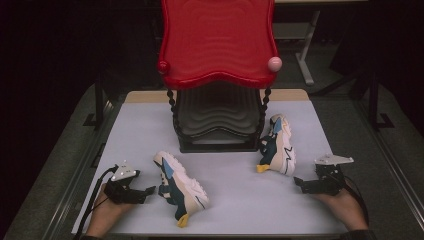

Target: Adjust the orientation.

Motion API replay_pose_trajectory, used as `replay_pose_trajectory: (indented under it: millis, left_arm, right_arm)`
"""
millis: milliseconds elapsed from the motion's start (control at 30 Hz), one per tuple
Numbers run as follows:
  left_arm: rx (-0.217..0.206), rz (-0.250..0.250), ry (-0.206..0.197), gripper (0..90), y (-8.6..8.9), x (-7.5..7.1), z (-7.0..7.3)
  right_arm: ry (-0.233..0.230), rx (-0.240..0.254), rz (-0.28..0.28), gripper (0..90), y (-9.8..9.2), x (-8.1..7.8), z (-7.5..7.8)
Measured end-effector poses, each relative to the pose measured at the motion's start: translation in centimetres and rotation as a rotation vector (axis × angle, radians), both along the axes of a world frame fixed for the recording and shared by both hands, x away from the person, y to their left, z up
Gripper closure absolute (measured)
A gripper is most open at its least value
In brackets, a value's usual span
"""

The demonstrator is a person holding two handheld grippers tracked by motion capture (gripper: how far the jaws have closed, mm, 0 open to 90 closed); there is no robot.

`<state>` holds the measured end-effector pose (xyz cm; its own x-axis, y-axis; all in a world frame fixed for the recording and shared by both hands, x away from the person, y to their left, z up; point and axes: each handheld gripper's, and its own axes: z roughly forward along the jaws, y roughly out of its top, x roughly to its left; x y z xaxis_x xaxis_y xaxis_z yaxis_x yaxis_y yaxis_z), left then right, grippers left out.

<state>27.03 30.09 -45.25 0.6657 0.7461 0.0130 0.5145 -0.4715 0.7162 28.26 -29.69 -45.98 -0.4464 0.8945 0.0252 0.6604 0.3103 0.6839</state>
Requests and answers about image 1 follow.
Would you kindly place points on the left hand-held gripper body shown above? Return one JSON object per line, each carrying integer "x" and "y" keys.
{"x": 123, "y": 186}

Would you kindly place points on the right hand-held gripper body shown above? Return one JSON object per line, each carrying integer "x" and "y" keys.
{"x": 330, "y": 180}

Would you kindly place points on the white navy beige sneaker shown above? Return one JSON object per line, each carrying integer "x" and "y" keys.
{"x": 283, "y": 150}
{"x": 186, "y": 193}

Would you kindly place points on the red and black shoe rack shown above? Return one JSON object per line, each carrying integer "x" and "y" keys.
{"x": 216, "y": 40}

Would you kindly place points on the person's left hand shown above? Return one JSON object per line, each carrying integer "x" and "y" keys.
{"x": 111, "y": 208}

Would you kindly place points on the person's right hand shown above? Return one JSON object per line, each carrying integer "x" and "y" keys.
{"x": 340, "y": 205}

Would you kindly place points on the white table sheet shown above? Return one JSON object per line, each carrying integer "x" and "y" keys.
{"x": 233, "y": 186}

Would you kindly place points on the black metal stand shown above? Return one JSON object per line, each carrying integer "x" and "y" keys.
{"x": 99, "y": 106}
{"x": 375, "y": 106}

